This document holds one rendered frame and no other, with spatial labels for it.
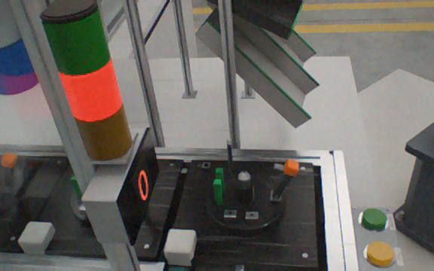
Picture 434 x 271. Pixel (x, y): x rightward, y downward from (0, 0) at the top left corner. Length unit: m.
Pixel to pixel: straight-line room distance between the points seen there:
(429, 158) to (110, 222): 0.52
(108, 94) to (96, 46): 0.05
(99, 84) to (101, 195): 0.11
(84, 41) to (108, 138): 0.10
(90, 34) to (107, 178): 0.16
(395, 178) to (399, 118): 0.23
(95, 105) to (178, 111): 0.81
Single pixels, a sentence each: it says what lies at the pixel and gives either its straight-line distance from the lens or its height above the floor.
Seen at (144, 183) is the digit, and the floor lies 1.20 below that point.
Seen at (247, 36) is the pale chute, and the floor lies 1.13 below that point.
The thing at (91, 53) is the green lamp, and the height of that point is 1.38.
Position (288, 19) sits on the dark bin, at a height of 1.20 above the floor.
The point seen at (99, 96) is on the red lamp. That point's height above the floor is 1.34.
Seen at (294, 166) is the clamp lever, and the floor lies 1.07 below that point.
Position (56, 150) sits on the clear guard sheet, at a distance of 0.45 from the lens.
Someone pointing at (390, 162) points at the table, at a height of 0.86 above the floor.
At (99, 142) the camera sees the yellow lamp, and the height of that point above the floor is 1.28.
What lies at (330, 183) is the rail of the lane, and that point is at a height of 0.96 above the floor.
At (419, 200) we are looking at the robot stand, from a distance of 0.86.
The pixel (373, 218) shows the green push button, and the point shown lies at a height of 0.97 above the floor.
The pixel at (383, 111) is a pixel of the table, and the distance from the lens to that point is 1.23.
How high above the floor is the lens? 1.55
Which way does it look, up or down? 38 degrees down
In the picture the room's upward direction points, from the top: 6 degrees counter-clockwise
